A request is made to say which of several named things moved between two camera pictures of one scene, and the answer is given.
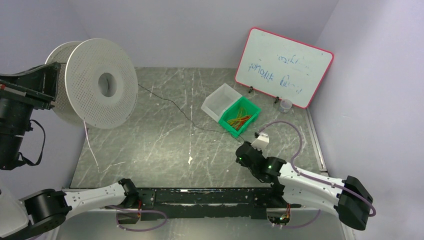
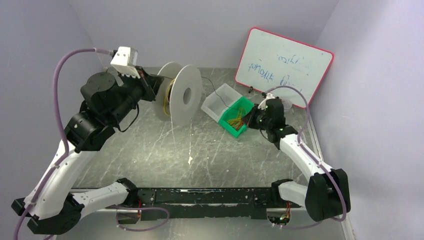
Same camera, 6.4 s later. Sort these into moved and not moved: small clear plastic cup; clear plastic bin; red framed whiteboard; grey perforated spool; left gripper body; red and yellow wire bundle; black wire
Moved: black wire; left gripper body; grey perforated spool
Not moved: clear plastic bin; small clear plastic cup; red and yellow wire bundle; red framed whiteboard
